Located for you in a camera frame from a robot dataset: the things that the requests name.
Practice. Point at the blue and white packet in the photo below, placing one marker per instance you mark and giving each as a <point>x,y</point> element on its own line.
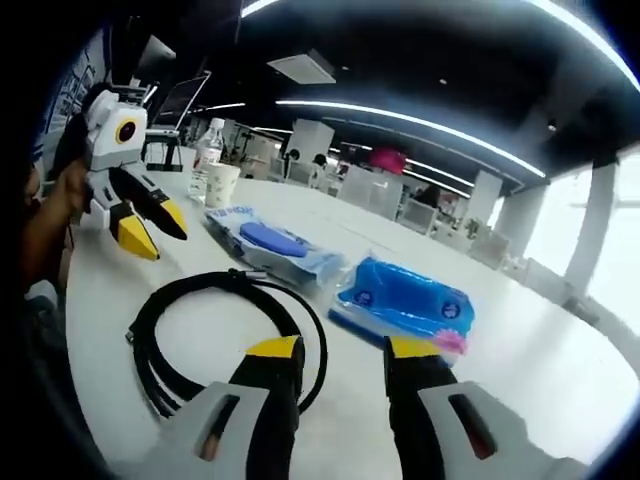
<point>272,240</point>

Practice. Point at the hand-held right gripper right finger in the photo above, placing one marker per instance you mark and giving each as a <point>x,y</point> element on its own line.
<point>420,410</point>

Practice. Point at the blue framed wall poster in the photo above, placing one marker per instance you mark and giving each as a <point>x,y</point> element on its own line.
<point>75,85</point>

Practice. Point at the ceiling air vent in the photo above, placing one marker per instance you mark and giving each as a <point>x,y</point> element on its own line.
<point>300,66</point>

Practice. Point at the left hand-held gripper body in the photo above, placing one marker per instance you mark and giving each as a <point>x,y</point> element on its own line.
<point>110,140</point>

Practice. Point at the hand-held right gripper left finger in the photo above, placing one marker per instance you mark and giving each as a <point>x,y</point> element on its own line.
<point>270,410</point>

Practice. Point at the blue tissue packet item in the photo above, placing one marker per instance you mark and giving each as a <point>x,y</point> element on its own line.
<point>400,295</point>

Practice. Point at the open laptop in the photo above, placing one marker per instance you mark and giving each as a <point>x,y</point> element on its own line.
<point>182,102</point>

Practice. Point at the bright window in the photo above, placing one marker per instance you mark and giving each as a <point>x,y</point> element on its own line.
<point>560,220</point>

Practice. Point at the red wall screen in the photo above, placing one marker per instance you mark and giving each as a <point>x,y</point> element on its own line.
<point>389,160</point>

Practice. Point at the white paper cup item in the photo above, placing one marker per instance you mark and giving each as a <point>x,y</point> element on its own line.
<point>222,185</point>

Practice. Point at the long curved ceiling light strip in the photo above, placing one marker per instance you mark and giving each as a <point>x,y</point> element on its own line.
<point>400,117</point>

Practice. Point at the clear water bottle item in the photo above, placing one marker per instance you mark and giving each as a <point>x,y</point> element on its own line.
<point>205,150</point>

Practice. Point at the dark computer monitor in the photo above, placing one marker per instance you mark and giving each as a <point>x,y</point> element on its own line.
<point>155,57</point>

